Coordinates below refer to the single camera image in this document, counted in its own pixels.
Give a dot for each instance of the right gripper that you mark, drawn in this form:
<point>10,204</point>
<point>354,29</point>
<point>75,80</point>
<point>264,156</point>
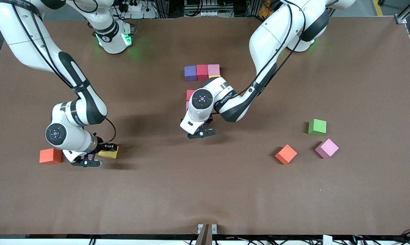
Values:
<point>105,147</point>

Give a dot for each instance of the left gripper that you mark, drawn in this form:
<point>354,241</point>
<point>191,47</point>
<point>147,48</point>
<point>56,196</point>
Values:
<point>210,119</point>

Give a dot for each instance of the red foam cube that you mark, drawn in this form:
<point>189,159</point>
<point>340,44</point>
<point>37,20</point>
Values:
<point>190,94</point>
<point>202,72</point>

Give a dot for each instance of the dark indigo foam cube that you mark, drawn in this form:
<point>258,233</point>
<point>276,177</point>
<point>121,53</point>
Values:
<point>190,74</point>

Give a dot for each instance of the orange foam cube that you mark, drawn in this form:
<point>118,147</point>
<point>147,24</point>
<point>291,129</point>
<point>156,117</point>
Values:
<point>50,156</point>
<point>285,154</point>

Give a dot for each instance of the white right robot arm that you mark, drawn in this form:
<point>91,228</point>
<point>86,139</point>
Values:
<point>79,109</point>

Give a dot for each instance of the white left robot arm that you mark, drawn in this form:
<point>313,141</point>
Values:
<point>239,102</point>

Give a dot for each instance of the brown table mat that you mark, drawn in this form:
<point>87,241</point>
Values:
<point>204,190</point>

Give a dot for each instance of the long white socket strip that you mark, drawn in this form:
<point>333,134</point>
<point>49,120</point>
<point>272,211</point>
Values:
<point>208,13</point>

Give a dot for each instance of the green foam cube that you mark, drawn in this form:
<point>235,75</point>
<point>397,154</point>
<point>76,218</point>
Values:
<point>317,127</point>

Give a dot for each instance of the orange bag heap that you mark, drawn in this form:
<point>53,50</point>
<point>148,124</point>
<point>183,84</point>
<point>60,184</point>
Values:
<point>264,10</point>

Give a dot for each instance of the white power strip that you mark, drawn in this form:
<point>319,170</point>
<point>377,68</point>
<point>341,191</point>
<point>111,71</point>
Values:
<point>136,8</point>

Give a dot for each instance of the white label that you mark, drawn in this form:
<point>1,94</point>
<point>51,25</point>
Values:
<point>327,240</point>

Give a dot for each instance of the brown post with metal brackets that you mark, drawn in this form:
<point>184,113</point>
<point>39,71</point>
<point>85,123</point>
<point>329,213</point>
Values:
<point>206,236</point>

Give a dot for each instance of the metal corner bracket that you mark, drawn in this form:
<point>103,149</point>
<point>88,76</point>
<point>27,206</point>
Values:
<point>400,19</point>
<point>12,23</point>

